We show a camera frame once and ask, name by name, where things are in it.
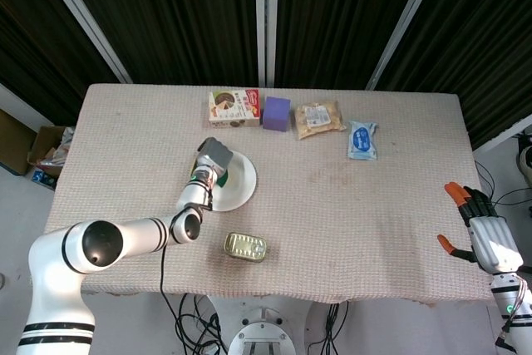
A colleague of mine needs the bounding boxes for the black floor cables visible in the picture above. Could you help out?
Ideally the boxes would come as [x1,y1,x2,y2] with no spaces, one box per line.
[160,293,228,355]

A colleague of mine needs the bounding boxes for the pink checkered tablecloth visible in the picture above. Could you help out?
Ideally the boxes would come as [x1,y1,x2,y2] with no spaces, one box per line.
[43,82,500,304]

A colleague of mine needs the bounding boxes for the gold rectangular tin can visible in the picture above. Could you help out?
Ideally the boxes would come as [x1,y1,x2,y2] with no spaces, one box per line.
[224,232,267,264]

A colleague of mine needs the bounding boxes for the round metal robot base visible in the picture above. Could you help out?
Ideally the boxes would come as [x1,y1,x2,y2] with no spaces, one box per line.
[227,319,295,355]

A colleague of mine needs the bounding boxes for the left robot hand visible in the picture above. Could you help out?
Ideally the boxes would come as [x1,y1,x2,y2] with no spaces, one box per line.
[195,136,234,176]

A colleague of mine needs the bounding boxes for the colourful snack box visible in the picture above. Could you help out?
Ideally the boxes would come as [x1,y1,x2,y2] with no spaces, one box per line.
[208,88,262,129]

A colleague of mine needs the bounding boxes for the blue wet wipes pack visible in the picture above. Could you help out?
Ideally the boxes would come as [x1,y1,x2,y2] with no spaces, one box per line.
[347,120,378,161]

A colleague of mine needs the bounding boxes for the cardboard box with clutter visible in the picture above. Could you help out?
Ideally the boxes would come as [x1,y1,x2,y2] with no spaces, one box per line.
[27,125,76,178]

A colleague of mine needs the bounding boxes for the purple foam cube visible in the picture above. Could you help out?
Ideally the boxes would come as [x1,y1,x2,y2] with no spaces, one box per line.
[261,96,291,133]

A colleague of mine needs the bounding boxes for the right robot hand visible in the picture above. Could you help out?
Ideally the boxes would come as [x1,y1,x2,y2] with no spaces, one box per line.
[436,182,524,275]

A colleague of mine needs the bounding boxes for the clear bag of nuts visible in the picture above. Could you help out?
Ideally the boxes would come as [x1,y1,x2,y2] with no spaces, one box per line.
[294,99,347,141]

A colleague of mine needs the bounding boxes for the white round plate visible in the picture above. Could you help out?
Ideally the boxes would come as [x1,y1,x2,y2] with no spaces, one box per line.
[175,148,257,212]

